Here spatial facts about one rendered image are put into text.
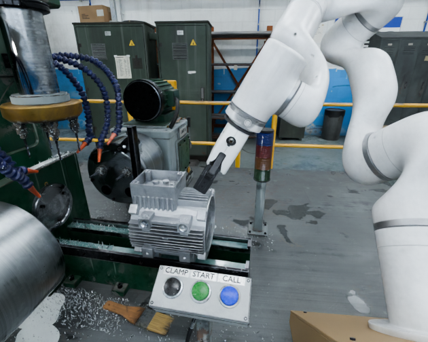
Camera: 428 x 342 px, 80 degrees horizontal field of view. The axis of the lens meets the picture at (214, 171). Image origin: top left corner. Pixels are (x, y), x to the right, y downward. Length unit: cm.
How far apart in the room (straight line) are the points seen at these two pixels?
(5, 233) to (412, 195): 77
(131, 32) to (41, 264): 364
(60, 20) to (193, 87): 379
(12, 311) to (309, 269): 78
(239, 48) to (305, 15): 501
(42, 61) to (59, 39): 606
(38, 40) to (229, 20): 509
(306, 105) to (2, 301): 62
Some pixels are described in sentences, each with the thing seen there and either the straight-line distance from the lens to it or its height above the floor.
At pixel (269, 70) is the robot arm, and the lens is 48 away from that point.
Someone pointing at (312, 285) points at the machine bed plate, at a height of 80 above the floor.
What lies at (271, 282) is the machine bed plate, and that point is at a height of 80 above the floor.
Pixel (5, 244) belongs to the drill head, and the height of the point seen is 113.
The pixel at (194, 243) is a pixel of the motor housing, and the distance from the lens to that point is 65.
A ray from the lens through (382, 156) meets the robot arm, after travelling 66.
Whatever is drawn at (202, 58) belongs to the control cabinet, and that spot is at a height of 152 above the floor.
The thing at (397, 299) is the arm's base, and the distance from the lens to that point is 62.
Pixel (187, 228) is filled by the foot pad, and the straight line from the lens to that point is 63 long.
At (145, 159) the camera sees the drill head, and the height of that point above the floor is 110.
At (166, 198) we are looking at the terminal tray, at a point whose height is 111.
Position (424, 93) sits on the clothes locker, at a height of 94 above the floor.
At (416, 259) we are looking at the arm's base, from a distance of 60.
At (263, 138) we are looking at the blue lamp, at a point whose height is 119.
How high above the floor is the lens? 142
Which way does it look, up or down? 23 degrees down
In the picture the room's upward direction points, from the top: straight up
